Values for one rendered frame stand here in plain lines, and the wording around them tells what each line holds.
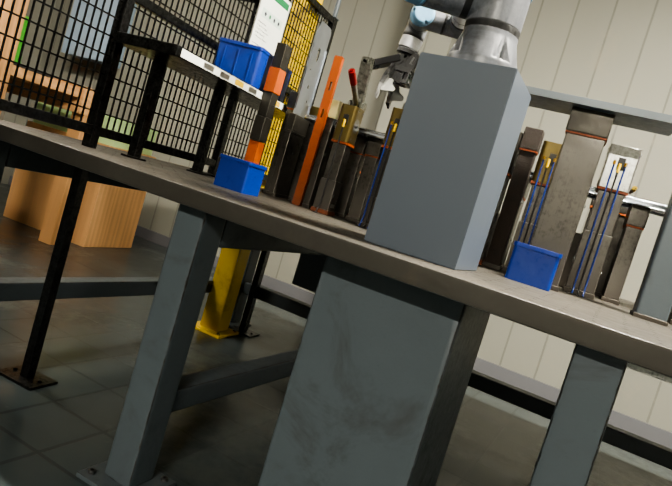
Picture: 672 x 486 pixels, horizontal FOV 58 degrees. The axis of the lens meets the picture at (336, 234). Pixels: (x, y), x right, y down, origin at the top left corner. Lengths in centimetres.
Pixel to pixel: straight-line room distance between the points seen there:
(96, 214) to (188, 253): 273
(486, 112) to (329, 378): 60
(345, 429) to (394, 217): 43
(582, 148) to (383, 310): 69
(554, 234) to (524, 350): 217
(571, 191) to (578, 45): 235
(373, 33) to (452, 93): 301
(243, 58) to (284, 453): 128
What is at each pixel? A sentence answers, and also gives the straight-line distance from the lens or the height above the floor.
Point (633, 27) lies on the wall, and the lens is 390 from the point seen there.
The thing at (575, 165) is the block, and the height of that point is 101.
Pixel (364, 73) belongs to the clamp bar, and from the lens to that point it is 197.
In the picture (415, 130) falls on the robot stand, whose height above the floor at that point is 94.
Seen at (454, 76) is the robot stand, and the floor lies 106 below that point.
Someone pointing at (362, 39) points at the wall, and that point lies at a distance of 425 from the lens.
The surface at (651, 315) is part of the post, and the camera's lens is 160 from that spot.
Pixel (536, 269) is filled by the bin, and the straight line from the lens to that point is 147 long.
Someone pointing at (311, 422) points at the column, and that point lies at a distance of 128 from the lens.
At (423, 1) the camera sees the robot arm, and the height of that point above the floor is 121.
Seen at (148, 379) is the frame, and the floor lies 26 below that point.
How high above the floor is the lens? 78
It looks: 4 degrees down
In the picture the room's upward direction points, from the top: 17 degrees clockwise
